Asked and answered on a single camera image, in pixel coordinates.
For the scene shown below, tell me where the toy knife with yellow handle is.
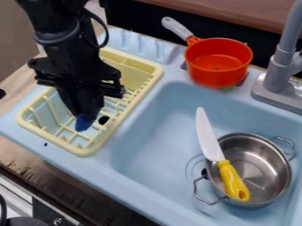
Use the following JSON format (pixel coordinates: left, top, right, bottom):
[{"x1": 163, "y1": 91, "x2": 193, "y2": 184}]
[{"x1": 194, "y1": 106, "x2": 253, "y2": 203}]

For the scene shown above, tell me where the yellow dish rack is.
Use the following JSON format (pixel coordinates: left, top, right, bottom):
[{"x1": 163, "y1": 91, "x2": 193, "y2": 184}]
[{"x1": 15, "y1": 47, "x2": 166, "y2": 158}]

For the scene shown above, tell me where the grey tap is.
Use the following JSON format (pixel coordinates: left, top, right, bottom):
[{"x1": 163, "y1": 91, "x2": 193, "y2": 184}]
[{"x1": 250, "y1": 0, "x2": 302, "y2": 116}]

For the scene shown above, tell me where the blue toy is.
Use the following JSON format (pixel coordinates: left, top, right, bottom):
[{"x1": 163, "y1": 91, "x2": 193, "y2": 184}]
[{"x1": 74, "y1": 113, "x2": 98, "y2": 132}]

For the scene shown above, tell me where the orange pot with grey handle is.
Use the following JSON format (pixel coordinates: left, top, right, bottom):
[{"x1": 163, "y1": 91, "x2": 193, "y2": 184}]
[{"x1": 160, "y1": 16, "x2": 255, "y2": 89}]

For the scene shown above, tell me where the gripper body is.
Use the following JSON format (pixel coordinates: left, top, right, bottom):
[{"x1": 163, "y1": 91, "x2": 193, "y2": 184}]
[{"x1": 26, "y1": 56, "x2": 128, "y2": 121}]

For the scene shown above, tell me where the light blue toy sink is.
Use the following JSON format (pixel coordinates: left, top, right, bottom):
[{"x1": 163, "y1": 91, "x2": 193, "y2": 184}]
[{"x1": 0, "y1": 27, "x2": 302, "y2": 226}]

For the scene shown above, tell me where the silver pot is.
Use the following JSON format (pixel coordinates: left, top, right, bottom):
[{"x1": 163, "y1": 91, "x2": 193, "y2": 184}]
[{"x1": 192, "y1": 132, "x2": 298, "y2": 210}]

